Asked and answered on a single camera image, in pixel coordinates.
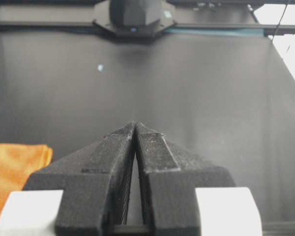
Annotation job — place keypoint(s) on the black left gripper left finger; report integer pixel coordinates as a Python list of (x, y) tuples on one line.
[(82, 194)]

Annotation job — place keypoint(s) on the orange cloth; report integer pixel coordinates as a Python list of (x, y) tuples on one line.
[(17, 163)]

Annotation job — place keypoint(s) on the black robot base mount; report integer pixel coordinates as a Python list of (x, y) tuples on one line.
[(134, 18)]

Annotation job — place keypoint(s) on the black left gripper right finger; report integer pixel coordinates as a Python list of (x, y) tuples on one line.
[(184, 194)]

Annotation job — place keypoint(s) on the black horizontal rail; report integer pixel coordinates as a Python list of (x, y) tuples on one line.
[(236, 27)]

